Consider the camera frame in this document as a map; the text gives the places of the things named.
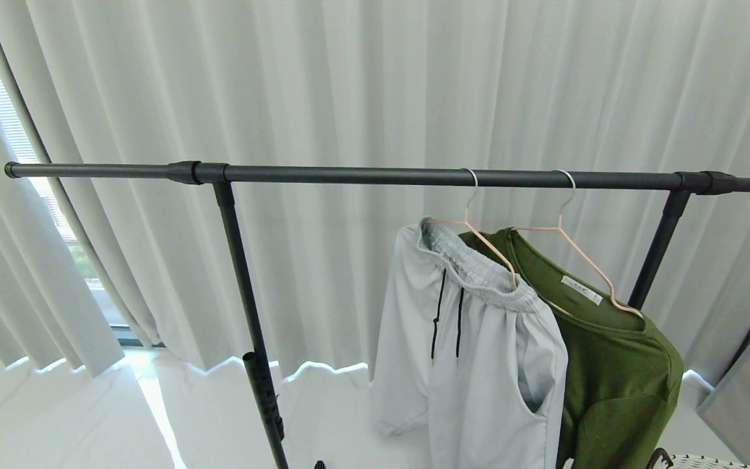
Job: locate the pink clothes hanger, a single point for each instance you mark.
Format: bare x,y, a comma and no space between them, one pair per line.
583,257
489,244

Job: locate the pale grey shorts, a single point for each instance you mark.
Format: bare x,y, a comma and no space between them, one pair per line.
479,378

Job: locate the white laundry basket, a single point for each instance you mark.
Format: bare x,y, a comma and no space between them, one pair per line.
707,462

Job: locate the black clothes rack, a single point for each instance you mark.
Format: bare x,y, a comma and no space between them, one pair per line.
349,174

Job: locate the green garment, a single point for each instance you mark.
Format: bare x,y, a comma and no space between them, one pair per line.
616,378

